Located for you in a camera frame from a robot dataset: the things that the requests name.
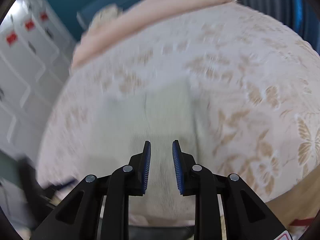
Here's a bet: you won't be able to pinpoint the grey curtain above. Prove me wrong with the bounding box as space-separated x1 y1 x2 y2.
237 0 320 53

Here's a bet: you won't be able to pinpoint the pink floral butterfly blanket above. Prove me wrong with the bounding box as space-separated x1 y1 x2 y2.
37 2 320 228

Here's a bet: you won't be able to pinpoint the pink duvet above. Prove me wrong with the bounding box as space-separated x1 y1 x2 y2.
71 0 239 68

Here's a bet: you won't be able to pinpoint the cream plush pillow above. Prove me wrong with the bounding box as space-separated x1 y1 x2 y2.
89 5 123 30

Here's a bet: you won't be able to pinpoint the blue curtain panel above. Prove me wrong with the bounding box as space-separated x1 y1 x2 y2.
292 0 309 39

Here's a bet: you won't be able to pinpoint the beige knit sweater black hearts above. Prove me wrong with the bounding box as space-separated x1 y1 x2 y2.
82 80 202 227

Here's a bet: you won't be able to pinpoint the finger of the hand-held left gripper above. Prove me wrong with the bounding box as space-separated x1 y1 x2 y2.
46 178 78 193

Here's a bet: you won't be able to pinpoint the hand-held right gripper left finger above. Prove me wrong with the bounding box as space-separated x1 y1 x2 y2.
30 141 152 240

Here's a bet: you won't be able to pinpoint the white wardrobe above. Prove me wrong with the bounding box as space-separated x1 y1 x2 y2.
0 0 78 152

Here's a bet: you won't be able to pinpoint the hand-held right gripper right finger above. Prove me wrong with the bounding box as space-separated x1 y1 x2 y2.
172 140 293 240

